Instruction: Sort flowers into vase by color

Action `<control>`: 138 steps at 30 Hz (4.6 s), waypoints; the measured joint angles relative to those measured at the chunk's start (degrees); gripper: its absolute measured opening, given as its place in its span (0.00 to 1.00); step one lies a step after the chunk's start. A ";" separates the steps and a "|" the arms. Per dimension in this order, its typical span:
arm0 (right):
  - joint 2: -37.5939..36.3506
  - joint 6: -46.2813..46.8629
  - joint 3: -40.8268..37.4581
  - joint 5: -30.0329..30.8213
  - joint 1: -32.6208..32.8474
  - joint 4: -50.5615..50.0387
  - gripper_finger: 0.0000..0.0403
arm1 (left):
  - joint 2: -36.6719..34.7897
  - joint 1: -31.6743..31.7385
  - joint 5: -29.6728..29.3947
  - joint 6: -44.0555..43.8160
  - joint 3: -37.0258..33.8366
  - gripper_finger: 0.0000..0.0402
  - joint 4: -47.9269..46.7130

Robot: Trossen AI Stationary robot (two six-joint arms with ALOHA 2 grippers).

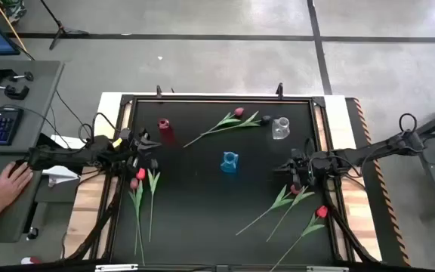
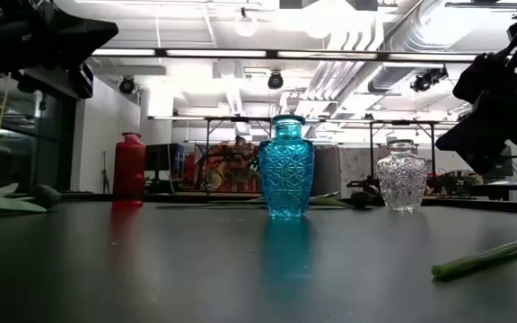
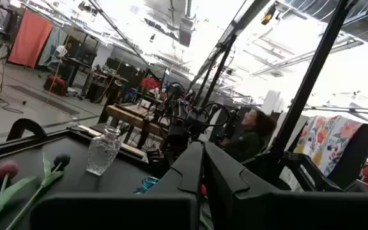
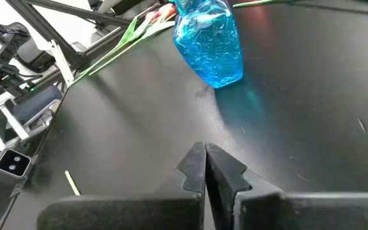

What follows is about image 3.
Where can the pale green hanging curtain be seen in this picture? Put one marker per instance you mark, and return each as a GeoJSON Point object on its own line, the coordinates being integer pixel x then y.
{"type": "Point", "coordinates": [53, 44]}

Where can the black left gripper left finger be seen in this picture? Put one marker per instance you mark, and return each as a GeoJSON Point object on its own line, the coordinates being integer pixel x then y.
{"type": "Point", "coordinates": [139, 211]}

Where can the yellow overhead lamp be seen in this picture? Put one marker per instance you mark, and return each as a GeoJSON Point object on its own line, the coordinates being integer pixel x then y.
{"type": "Point", "coordinates": [267, 17]}

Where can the blue cut glass vase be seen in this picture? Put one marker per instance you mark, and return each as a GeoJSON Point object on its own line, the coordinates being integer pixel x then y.
{"type": "Point", "coordinates": [147, 183]}

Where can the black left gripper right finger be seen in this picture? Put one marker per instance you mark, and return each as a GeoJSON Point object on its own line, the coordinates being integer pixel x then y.
{"type": "Point", "coordinates": [267, 211]}

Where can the wooden work table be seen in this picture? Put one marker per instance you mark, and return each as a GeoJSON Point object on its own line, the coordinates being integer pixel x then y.
{"type": "Point", "coordinates": [129, 116]}

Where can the dark blue artificial tulip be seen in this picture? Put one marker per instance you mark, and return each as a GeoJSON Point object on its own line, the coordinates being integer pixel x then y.
{"type": "Point", "coordinates": [62, 159]}

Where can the red bag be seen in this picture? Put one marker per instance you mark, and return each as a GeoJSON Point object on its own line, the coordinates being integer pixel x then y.
{"type": "Point", "coordinates": [56, 84]}

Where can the thin black slanted post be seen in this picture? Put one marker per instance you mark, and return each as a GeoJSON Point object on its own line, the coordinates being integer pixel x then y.
{"type": "Point", "coordinates": [219, 67]}

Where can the pink artificial tulip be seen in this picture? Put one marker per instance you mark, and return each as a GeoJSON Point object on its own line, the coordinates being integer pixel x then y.
{"type": "Point", "coordinates": [7, 168]}

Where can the white floral cloth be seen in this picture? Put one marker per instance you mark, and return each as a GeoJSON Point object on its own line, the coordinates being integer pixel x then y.
{"type": "Point", "coordinates": [327, 140]}

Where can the thick black frame post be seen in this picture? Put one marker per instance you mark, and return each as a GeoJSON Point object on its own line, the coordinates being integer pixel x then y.
{"type": "Point", "coordinates": [311, 73]}

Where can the red flower bunch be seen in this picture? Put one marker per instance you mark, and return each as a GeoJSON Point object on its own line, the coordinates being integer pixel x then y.
{"type": "Point", "coordinates": [149, 83]}

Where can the orange hanging curtain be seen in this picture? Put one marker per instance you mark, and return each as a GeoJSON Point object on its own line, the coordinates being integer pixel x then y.
{"type": "Point", "coordinates": [30, 38]}

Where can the black chair back panel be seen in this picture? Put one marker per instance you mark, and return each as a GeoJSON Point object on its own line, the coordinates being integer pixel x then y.
{"type": "Point", "coordinates": [356, 150]}

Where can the black curved bracket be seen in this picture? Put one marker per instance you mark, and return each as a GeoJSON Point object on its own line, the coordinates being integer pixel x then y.
{"type": "Point", "coordinates": [24, 123]}

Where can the red artificial tulip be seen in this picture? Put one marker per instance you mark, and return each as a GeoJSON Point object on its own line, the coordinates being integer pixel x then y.
{"type": "Point", "coordinates": [204, 190]}

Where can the clear cut glass vase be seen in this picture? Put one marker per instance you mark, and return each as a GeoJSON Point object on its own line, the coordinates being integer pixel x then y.
{"type": "Point", "coordinates": [103, 153]}

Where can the person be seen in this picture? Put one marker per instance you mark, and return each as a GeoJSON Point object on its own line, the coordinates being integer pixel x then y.
{"type": "Point", "coordinates": [62, 51]}
{"type": "Point", "coordinates": [248, 140]}

